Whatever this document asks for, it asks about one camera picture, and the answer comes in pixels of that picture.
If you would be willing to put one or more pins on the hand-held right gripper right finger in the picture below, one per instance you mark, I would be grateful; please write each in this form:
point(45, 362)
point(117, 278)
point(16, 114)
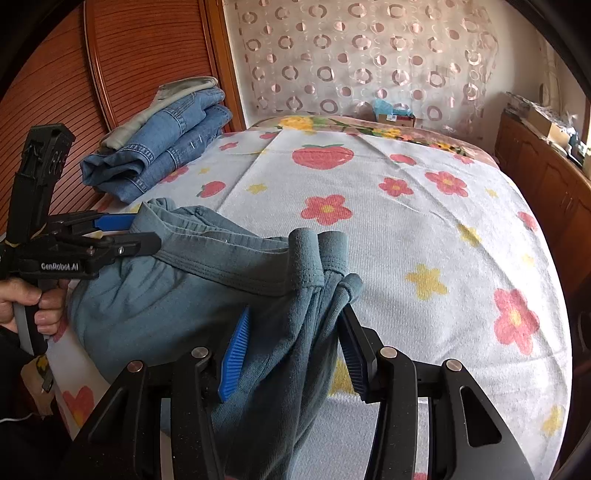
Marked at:
point(353, 364)

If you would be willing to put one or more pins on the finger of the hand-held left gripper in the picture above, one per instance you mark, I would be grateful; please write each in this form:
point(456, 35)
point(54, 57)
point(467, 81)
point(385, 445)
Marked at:
point(115, 223)
point(138, 243)

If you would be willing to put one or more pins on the yellow floral blanket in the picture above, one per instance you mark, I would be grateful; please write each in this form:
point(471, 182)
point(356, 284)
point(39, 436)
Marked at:
point(300, 122)

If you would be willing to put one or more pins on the sheer circle-pattern curtain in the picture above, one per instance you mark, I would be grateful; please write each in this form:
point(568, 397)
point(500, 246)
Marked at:
point(346, 55)

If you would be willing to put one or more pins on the wooden headboard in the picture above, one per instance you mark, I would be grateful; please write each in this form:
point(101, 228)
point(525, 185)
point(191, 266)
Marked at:
point(138, 46)

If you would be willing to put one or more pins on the long wooden cabinet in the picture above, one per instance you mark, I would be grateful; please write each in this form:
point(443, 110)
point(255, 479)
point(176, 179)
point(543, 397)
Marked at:
point(545, 184)

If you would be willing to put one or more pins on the small cardboard box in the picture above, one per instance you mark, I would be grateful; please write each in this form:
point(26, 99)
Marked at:
point(401, 121)

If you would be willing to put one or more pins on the folded blue jeans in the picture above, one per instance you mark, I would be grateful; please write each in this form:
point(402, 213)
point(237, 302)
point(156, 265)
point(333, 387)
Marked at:
point(161, 143)

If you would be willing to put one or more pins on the bed with floral sheet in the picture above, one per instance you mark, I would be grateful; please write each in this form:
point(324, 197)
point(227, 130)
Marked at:
point(415, 230)

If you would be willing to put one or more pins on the folded grey-green pants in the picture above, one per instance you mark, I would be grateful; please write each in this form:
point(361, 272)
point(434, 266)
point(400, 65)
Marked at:
point(180, 90)

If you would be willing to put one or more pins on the beige window curtain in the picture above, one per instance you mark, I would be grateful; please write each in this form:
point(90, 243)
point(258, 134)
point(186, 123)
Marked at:
point(550, 74)

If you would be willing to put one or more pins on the teal shirt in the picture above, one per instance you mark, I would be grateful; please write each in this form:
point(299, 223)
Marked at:
point(161, 295)

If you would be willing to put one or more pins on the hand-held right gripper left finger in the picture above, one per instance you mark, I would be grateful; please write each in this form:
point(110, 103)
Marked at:
point(235, 355)

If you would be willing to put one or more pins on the blue plastic bag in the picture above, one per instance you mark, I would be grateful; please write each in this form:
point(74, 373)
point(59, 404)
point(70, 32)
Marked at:
point(388, 107)

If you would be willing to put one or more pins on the open cardboard box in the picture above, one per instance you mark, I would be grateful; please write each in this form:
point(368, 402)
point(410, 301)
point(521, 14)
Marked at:
point(545, 122)

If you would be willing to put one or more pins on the person's left hand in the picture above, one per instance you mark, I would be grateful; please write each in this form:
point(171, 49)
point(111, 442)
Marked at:
point(14, 304)

